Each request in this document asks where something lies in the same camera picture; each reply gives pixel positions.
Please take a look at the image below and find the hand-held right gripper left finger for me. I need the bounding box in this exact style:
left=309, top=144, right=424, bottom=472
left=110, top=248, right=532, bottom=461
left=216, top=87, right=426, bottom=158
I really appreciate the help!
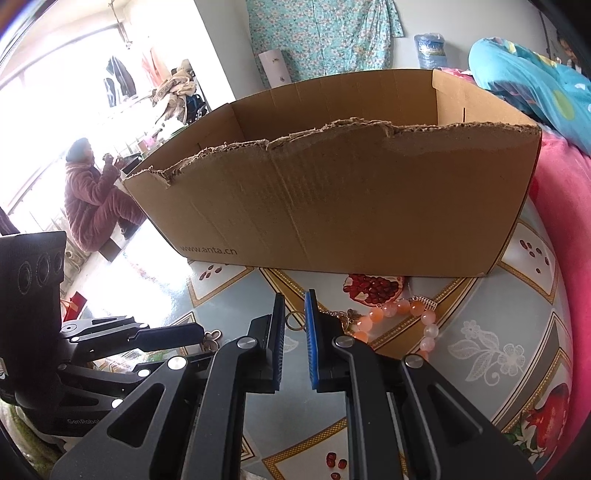
left=49, top=293, right=286, bottom=480

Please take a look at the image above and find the blue water bottle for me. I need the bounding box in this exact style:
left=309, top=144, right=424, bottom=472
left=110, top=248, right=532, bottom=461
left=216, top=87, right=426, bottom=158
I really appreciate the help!
left=413, top=32, right=448, bottom=70

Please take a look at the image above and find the orange bead bracelet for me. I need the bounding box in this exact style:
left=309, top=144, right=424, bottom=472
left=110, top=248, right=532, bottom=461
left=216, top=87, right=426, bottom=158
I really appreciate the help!
left=353, top=295, right=438, bottom=363

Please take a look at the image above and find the low wooden stool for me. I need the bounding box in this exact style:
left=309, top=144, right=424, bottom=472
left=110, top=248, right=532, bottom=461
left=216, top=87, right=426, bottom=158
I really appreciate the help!
left=99, top=235, right=123, bottom=262

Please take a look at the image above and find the gold keyring charm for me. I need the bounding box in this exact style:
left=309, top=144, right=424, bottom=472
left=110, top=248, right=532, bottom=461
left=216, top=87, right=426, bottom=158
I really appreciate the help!
left=285, top=308, right=363, bottom=333

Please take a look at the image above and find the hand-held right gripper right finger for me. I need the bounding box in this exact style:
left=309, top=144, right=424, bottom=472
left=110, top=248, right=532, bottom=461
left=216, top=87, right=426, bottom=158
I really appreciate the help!
left=304, top=289, right=537, bottom=480

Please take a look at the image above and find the pink hanging garment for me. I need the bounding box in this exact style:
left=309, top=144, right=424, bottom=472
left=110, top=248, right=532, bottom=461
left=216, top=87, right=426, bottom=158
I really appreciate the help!
left=141, top=46, right=162, bottom=84

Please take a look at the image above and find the brown cardboard box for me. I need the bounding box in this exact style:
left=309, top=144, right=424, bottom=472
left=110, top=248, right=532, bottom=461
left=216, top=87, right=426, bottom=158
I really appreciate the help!
left=121, top=68, right=542, bottom=278

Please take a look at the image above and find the floral curtain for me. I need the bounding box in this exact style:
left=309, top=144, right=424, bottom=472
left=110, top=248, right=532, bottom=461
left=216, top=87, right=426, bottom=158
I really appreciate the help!
left=247, top=0, right=404, bottom=88

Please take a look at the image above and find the pile of clothes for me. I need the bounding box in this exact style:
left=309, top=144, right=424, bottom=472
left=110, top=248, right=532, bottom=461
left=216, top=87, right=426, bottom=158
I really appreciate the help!
left=152, top=59, right=208, bottom=125

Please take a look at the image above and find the blue printed quilt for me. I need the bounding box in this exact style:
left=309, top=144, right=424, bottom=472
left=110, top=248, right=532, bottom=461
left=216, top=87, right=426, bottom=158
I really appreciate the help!
left=468, top=38, right=591, bottom=155

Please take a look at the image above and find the red paper bag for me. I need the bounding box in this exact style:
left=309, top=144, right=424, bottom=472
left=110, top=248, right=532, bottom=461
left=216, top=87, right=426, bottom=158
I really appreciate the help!
left=62, top=293, right=88, bottom=322

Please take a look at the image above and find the pink blanket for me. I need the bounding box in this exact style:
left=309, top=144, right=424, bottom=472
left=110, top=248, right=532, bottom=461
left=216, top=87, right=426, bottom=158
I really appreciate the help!
left=438, top=67, right=591, bottom=476

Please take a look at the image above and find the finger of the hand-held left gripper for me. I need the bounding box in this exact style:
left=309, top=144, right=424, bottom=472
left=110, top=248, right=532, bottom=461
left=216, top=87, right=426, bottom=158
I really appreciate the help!
left=58, top=360, right=162, bottom=410
left=60, top=316, right=205, bottom=354

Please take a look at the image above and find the dark hanging jacket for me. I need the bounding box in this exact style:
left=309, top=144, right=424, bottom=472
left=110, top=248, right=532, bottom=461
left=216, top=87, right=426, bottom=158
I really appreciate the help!
left=104, top=55, right=137, bottom=100

